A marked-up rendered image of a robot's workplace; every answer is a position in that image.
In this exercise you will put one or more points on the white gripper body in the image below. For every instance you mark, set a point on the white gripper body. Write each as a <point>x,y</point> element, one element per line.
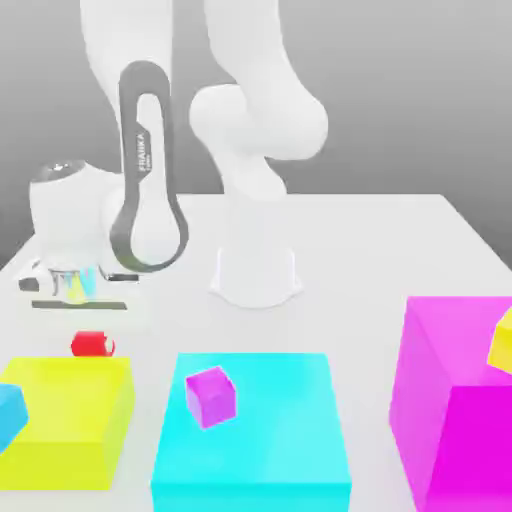
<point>80,316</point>

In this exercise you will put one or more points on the small red cube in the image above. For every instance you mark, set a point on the small red cube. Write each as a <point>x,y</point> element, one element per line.
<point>88,344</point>

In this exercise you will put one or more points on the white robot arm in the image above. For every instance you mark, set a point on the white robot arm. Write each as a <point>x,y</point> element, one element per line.
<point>256,120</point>

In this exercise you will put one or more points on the small blue cube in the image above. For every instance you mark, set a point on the small blue cube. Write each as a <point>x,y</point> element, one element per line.
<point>10,412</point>

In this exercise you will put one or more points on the small purple cube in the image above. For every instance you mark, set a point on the small purple cube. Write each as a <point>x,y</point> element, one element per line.
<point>211,398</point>

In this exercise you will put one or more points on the small yellow cube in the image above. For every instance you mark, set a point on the small yellow cube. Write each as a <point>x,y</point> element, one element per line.
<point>502,344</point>

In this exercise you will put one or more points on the large yellow box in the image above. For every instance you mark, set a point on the large yellow box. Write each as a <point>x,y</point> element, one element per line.
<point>68,420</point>

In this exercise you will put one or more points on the large cyan box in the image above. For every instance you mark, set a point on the large cyan box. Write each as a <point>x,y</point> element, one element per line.
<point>272,440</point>

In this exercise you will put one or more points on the large magenta box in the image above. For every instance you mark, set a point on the large magenta box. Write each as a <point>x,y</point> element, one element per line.
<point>460,420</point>

